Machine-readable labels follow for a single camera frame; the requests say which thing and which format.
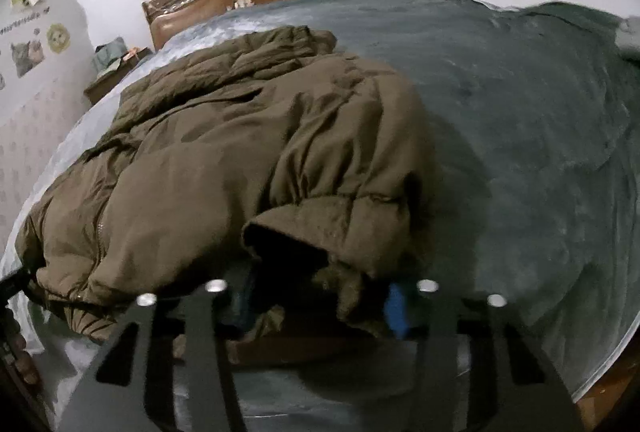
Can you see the grey plush bed blanket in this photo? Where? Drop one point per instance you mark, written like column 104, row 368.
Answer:
column 525, row 137

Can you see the folded grey cloth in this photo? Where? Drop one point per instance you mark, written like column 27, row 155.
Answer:
column 630, row 32

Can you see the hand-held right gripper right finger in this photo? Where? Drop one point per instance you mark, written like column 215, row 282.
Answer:
column 398, row 312

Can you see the brown wooden nightstand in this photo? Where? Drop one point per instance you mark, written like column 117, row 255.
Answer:
column 107, row 84

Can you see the green bag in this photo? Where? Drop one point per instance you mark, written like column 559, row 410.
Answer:
column 110, row 54

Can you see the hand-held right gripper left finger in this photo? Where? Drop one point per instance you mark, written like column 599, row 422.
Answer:
column 200, row 342

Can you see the olive brown padded jacket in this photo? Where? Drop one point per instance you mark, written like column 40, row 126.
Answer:
column 225, row 137

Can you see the two cats wall sticker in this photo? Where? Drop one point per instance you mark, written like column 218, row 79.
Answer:
column 27, row 57

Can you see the lettering wall sticker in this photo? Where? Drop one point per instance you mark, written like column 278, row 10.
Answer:
column 22, row 19

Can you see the yellow green flower sticker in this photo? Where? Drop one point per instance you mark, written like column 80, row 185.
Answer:
column 58, row 37

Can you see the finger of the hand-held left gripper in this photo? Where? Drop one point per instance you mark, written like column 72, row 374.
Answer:
column 17, row 287

